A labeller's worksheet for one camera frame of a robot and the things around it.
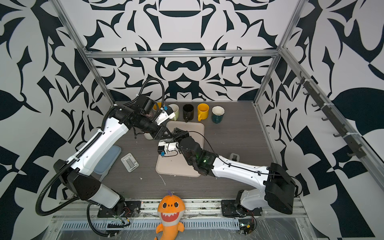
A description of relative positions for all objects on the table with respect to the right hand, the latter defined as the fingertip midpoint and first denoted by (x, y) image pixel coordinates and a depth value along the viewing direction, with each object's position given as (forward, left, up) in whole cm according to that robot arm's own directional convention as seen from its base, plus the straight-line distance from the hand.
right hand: (178, 124), depth 70 cm
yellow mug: (+29, -14, -23) cm, 39 cm away
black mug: (+27, -3, -22) cm, 35 cm away
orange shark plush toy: (-31, +4, -20) cm, 37 cm away
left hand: (-3, +4, -3) cm, 6 cm away
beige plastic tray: (-7, +2, -30) cm, 31 cm away
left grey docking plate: (-6, +31, -28) cm, 42 cm away
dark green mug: (+25, -23, -22) cm, 40 cm away
